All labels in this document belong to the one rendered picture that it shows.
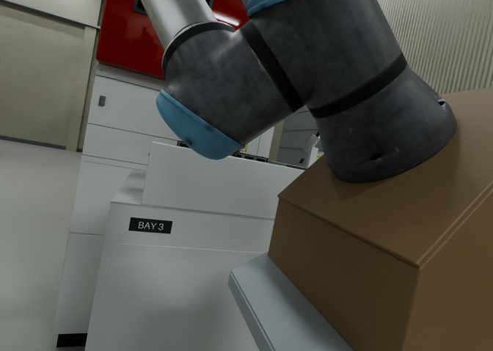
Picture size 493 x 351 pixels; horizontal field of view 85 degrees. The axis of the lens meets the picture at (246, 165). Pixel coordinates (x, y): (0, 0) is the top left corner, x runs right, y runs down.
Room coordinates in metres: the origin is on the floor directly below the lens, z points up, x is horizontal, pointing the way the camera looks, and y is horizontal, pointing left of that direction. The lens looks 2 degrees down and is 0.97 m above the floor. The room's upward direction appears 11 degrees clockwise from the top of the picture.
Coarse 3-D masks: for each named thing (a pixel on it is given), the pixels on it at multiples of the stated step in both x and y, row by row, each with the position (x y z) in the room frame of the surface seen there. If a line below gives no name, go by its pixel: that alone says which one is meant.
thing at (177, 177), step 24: (168, 144) 0.68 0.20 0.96; (168, 168) 0.60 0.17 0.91; (192, 168) 0.62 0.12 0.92; (216, 168) 0.64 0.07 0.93; (240, 168) 0.66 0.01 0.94; (264, 168) 0.68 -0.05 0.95; (288, 168) 0.70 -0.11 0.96; (144, 192) 0.59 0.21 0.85; (168, 192) 0.60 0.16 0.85; (192, 192) 0.62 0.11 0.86; (216, 192) 0.64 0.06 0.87; (240, 192) 0.66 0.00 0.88; (264, 192) 0.68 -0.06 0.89; (264, 216) 0.69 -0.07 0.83
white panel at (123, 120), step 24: (96, 72) 1.09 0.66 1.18; (120, 72) 1.12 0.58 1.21; (96, 96) 1.09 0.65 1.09; (120, 96) 1.12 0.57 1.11; (144, 96) 1.15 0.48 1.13; (96, 120) 1.10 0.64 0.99; (120, 120) 1.13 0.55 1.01; (144, 120) 1.16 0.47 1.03; (96, 144) 1.10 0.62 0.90; (120, 144) 1.13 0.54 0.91; (144, 144) 1.16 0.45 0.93; (264, 144) 1.35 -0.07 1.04; (144, 168) 1.17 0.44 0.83
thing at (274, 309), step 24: (264, 264) 0.39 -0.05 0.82; (240, 288) 0.31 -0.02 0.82; (264, 288) 0.31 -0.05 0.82; (288, 288) 0.33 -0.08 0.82; (264, 312) 0.26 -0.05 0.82; (288, 312) 0.27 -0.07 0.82; (312, 312) 0.28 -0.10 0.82; (264, 336) 0.23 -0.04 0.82; (288, 336) 0.23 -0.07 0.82; (312, 336) 0.24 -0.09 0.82; (336, 336) 0.25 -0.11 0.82
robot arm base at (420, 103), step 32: (352, 96) 0.28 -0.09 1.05; (384, 96) 0.28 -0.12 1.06; (416, 96) 0.28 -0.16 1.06; (320, 128) 0.34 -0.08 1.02; (352, 128) 0.29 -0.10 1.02; (384, 128) 0.28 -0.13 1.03; (416, 128) 0.27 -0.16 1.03; (448, 128) 0.28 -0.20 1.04; (352, 160) 0.30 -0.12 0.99; (384, 160) 0.28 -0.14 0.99; (416, 160) 0.28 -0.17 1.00
